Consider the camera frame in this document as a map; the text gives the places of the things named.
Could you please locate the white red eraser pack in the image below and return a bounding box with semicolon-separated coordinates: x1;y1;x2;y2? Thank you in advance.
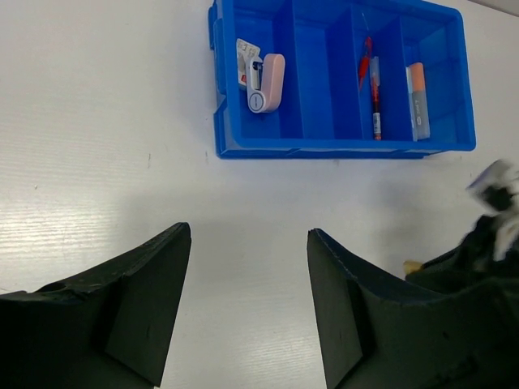
236;38;260;89

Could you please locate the orange highlighter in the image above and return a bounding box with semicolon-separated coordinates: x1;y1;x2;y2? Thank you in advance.
406;62;431;141

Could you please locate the red pen crossed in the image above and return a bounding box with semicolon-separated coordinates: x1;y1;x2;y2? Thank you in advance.
358;36;372;89

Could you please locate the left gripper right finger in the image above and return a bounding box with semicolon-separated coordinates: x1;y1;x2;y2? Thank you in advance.
307;229;518;388

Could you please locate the blue compartment tray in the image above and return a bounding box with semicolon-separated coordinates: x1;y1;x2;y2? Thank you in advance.
208;1;476;159

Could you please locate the red pen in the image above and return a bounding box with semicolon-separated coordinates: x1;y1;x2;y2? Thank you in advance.
370;57;382;140

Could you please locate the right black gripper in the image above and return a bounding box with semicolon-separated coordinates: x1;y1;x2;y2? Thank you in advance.
405;216;518;292

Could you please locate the tan eraser block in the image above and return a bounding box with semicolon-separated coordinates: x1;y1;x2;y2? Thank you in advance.
403;261;423;275

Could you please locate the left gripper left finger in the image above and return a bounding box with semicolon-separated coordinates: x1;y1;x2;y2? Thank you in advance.
1;222;191;388

